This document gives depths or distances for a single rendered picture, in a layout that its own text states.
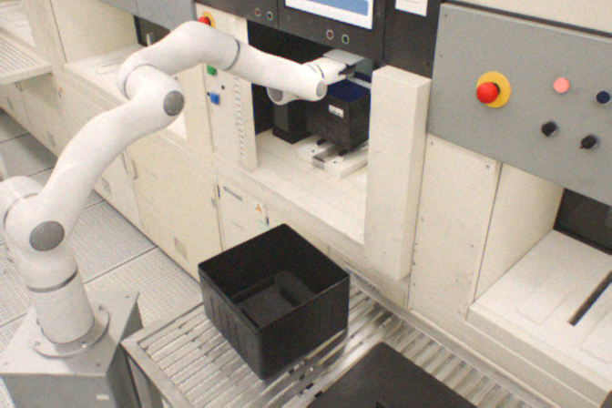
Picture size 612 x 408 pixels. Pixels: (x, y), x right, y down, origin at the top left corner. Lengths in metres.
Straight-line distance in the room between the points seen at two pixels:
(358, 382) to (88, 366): 0.65
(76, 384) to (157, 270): 1.40
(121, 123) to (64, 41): 1.83
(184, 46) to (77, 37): 1.81
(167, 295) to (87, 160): 1.50
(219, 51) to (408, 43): 0.47
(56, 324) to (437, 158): 0.99
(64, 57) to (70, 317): 1.86
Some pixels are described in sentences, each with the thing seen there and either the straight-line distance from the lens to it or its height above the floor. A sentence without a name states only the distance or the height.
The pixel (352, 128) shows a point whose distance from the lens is 1.75.
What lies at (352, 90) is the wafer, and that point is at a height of 1.12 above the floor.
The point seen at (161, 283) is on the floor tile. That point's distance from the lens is 2.78.
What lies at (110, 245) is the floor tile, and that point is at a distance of 3.09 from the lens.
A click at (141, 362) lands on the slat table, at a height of 0.76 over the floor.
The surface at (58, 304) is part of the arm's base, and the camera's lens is 1.45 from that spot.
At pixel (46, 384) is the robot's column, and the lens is 1.56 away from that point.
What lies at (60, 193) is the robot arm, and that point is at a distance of 1.28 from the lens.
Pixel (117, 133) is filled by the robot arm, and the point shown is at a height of 1.27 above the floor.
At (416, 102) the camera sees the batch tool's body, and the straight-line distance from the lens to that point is 1.15.
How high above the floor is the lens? 1.84
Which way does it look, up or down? 33 degrees down
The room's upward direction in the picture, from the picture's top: 1 degrees counter-clockwise
